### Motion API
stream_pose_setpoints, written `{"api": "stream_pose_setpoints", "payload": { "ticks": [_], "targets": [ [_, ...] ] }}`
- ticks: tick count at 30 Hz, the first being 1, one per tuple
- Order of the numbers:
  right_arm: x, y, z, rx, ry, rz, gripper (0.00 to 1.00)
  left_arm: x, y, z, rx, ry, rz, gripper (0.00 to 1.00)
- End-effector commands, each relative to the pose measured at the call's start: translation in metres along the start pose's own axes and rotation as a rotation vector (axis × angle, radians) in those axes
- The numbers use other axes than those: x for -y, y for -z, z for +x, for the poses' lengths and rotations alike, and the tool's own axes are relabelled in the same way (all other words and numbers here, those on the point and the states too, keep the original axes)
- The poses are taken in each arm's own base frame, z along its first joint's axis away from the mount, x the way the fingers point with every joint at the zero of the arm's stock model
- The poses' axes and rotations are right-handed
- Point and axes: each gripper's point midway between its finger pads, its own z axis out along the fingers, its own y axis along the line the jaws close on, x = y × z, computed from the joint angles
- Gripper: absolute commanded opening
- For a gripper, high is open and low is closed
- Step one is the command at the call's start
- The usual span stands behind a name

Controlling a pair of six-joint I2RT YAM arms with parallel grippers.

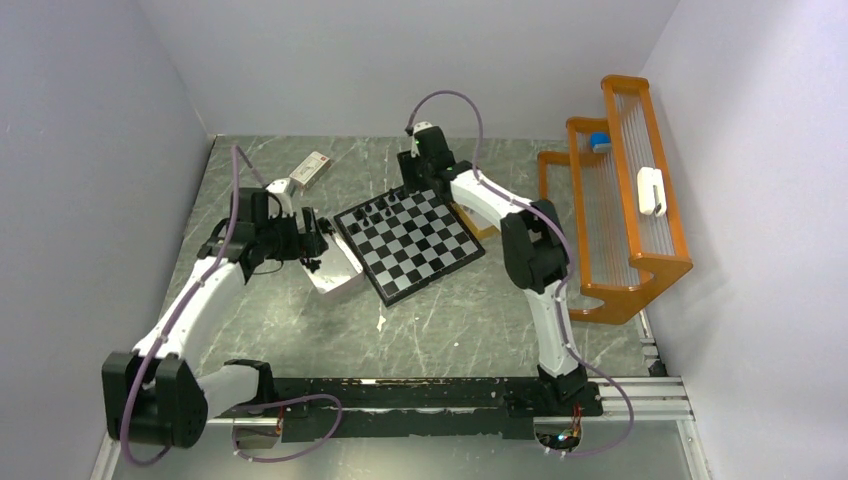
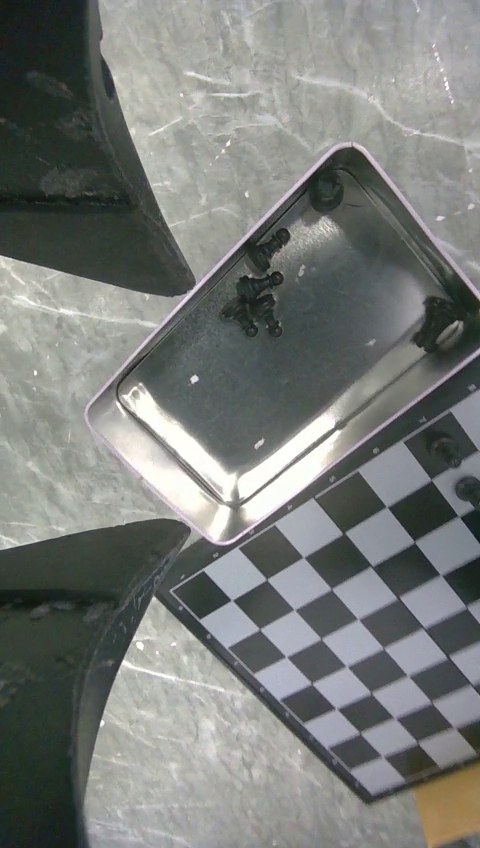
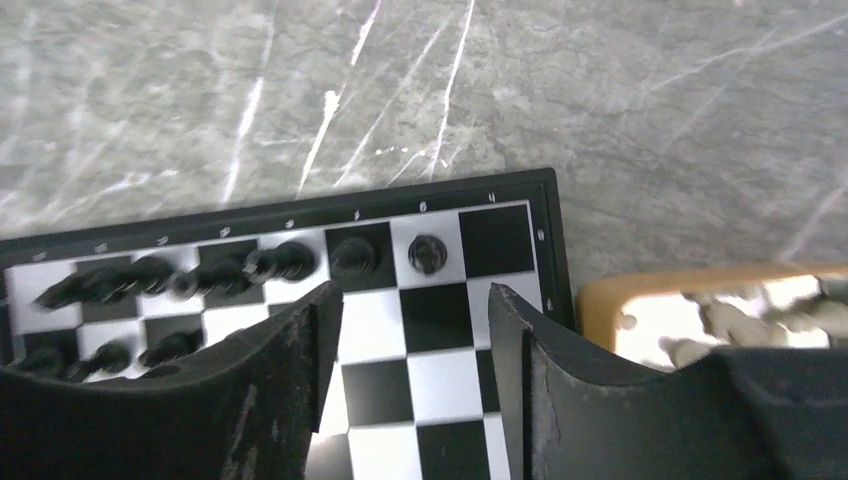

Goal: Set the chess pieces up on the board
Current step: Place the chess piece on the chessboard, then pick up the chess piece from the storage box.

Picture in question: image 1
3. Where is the black mounting rail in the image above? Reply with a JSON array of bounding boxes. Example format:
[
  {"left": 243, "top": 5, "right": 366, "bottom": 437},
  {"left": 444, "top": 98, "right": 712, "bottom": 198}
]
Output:
[{"left": 224, "top": 377, "right": 604, "bottom": 443}]

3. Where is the black chess pieces pile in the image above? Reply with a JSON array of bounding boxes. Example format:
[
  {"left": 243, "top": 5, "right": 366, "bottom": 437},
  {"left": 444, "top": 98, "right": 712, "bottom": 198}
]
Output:
[{"left": 301, "top": 258, "right": 322, "bottom": 273}]

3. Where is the black white chessboard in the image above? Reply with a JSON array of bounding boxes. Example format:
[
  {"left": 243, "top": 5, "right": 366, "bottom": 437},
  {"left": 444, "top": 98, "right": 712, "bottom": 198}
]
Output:
[{"left": 333, "top": 187, "right": 485, "bottom": 307}]

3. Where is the pink metal tin box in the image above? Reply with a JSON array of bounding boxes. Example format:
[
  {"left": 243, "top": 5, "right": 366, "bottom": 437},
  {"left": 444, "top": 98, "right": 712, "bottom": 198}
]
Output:
[{"left": 302, "top": 217, "right": 365, "bottom": 298}]

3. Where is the white plastic clip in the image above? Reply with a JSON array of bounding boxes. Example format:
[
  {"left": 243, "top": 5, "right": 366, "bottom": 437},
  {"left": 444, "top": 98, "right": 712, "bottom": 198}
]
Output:
[{"left": 637, "top": 167, "right": 667, "bottom": 217}]

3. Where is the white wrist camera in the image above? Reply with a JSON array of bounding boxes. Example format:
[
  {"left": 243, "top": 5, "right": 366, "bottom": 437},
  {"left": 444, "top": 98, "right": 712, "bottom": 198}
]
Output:
[
  {"left": 407, "top": 121, "right": 434, "bottom": 137},
  {"left": 265, "top": 178, "right": 295, "bottom": 217}
]

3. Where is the blue round object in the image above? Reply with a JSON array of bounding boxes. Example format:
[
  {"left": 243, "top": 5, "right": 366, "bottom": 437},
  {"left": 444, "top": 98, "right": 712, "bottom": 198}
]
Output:
[{"left": 589, "top": 132, "right": 612, "bottom": 154}]

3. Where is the yellow tray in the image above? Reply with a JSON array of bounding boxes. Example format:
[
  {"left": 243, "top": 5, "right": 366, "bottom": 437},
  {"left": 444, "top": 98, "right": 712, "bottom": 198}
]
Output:
[{"left": 453, "top": 204, "right": 499, "bottom": 241}]

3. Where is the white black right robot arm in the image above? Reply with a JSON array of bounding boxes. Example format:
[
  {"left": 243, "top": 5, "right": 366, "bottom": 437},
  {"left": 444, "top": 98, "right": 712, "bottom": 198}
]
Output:
[{"left": 397, "top": 122, "right": 602, "bottom": 416}]

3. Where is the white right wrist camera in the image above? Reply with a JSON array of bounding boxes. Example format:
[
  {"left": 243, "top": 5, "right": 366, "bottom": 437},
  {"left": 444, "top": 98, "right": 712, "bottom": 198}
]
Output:
[{"left": 407, "top": 121, "right": 434, "bottom": 137}]

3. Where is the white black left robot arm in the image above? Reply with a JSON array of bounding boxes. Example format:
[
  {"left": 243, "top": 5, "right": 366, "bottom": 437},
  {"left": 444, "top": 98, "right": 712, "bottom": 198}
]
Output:
[{"left": 101, "top": 187, "right": 328, "bottom": 449}]

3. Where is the orange wooden rack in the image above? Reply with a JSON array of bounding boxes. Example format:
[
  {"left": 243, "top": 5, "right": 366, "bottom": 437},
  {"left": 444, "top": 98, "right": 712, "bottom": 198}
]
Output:
[{"left": 537, "top": 75, "right": 693, "bottom": 325}]

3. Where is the white red card box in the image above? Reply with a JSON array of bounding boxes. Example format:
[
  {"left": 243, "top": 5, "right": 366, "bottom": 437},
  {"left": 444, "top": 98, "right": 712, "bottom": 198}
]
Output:
[{"left": 289, "top": 151, "right": 333, "bottom": 191}]

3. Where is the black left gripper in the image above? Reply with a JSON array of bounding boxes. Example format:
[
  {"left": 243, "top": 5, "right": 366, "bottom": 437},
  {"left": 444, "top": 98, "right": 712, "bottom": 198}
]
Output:
[{"left": 257, "top": 206, "right": 328, "bottom": 261}]

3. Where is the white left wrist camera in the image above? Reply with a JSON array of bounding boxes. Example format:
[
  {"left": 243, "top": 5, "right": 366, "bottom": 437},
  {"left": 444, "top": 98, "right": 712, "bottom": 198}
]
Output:
[{"left": 265, "top": 178, "right": 295, "bottom": 217}]

